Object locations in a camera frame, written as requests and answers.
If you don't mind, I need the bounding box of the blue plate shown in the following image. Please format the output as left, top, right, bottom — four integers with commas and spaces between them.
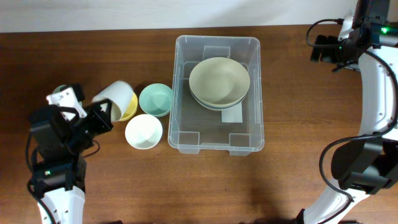
190, 90, 248, 107

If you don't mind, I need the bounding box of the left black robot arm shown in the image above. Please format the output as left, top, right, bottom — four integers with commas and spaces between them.
25, 100, 113, 223

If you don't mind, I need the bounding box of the clear plastic storage bin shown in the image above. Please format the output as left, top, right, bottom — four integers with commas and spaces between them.
168, 35, 265, 156

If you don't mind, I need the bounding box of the white label in bin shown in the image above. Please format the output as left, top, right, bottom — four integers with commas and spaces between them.
221, 103, 243, 123

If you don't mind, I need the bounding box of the green bowl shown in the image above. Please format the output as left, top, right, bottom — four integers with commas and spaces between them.
139, 83, 173, 118

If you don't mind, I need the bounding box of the right black cable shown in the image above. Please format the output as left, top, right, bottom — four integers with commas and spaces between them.
305, 18, 398, 203

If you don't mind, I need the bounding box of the yellow bowl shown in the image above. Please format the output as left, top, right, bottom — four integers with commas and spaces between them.
120, 93, 138, 121

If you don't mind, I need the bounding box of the cream cup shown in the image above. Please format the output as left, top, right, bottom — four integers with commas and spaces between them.
92, 80, 134, 122

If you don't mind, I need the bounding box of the green cup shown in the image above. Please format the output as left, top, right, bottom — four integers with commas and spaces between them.
52, 85, 83, 106

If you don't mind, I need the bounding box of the white bowl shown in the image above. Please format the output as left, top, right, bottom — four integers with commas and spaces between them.
125, 114, 163, 150

